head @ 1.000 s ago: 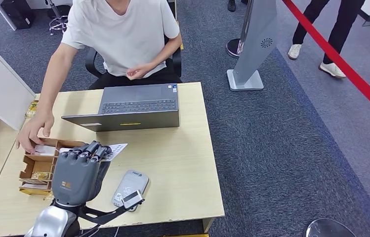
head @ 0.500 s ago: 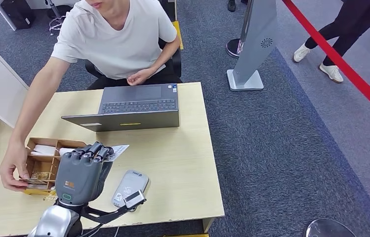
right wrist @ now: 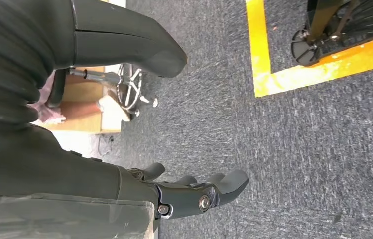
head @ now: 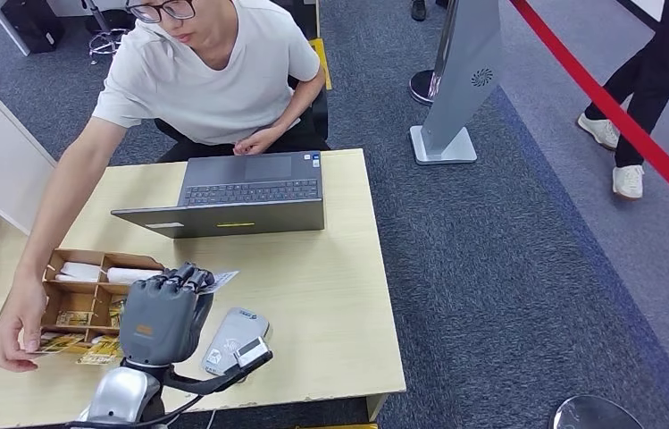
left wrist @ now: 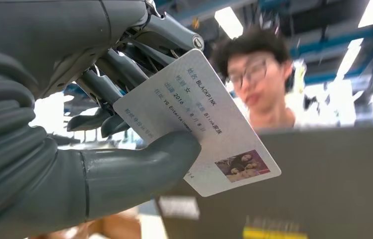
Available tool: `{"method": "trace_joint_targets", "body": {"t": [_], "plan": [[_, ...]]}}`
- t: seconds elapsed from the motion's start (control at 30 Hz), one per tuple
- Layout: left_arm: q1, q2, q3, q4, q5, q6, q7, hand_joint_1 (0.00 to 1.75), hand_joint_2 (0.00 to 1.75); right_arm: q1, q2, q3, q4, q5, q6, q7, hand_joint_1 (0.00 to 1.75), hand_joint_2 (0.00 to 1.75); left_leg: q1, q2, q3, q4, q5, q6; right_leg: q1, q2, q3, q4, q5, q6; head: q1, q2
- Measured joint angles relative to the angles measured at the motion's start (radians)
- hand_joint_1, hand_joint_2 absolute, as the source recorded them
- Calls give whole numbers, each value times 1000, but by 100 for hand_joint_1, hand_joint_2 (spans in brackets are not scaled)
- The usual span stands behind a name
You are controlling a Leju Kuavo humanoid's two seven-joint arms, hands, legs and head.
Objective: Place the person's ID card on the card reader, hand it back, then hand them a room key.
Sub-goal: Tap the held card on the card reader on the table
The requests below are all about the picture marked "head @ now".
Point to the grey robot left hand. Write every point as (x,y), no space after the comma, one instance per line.
(162,320)

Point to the person's right hand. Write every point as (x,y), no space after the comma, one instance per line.
(20,325)

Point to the person's left hand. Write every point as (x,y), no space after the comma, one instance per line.
(260,142)

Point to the yellow key card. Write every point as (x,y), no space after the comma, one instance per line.
(116,311)
(72,318)
(100,352)
(59,343)

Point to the cardboard organizer box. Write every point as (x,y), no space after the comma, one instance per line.
(97,302)

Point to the white ID card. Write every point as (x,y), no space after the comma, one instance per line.
(221,279)

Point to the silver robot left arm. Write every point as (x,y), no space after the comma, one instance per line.
(121,394)

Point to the person's left forearm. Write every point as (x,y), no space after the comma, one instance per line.
(304,97)

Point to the person's right forearm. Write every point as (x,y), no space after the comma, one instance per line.
(56,213)

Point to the white card sleeve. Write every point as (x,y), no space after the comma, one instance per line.
(133,275)
(79,271)

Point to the grey card reader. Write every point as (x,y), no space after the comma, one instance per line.
(233,325)

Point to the person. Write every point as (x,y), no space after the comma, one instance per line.
(653,71)
(210,83)
(417,10)

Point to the grey laptop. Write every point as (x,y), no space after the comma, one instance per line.
(248,177)

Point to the black office chair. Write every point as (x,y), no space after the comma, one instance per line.
(321,115)

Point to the white cabinet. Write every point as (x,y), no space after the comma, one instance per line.
(2,172)

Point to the grey kiosk stand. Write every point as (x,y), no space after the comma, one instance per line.
(461,89)

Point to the chrome stool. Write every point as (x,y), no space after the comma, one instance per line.
(92,9)

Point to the black bag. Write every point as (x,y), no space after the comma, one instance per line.
(32,23)

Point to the white desk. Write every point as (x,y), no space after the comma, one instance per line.
(11,29)

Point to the red barrier belt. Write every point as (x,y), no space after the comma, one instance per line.
(606,106)

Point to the white counter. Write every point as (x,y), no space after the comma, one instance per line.
(648,7)

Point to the black camera bracket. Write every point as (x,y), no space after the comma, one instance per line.
(204,386)

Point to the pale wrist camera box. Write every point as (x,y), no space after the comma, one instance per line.
(251,352)

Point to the chrome stanchion post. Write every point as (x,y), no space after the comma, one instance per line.
(421,89)

